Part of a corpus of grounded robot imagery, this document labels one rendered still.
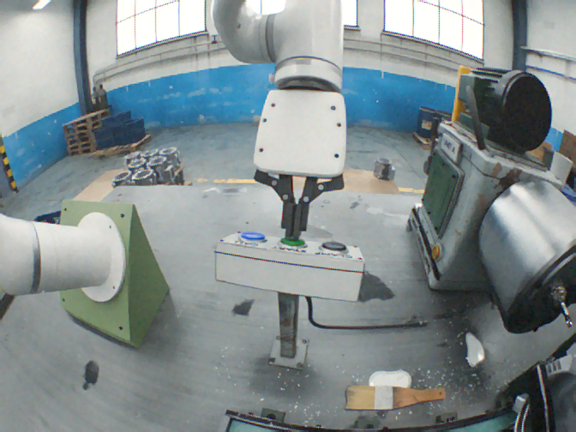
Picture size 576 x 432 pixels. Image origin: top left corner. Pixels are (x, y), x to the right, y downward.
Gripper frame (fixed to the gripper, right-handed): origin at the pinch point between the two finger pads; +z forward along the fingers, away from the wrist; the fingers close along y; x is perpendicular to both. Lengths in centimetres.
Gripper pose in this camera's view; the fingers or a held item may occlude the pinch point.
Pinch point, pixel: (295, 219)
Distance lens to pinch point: 29.6
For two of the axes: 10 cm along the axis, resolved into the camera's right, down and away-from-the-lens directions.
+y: 9.8, 1.1, -1.6
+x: 1.7, -1.0, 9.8
